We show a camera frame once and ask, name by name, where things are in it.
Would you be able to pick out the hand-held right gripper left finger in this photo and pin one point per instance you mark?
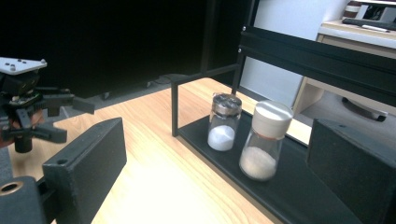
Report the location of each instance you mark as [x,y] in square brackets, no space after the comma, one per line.
[84,165]

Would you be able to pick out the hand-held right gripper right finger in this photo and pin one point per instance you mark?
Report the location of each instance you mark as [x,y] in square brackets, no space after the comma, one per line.
[355,174]

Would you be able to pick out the black two-tier metal rack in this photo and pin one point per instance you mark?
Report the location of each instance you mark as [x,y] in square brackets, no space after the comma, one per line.
[295,186]

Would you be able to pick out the white-lid jar of white granules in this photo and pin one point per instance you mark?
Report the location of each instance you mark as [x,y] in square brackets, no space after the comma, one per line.
[264,143]

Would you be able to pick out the silver-lid jar of white powder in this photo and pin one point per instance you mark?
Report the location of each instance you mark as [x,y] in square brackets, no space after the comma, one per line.
[223,124]

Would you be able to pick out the dark flat object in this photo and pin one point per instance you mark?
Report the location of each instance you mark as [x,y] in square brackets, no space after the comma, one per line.
[364,111]

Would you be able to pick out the black curtain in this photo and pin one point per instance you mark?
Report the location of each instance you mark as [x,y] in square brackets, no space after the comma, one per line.
[102,40]

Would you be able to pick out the wooden cabinet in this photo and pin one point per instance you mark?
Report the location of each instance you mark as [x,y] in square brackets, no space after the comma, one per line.
[314,93]

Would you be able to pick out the dark keyboard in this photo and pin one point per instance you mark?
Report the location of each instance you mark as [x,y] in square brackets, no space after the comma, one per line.
[369,23]

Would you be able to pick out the striped cup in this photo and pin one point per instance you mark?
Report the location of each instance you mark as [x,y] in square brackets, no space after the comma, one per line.
[352,8]

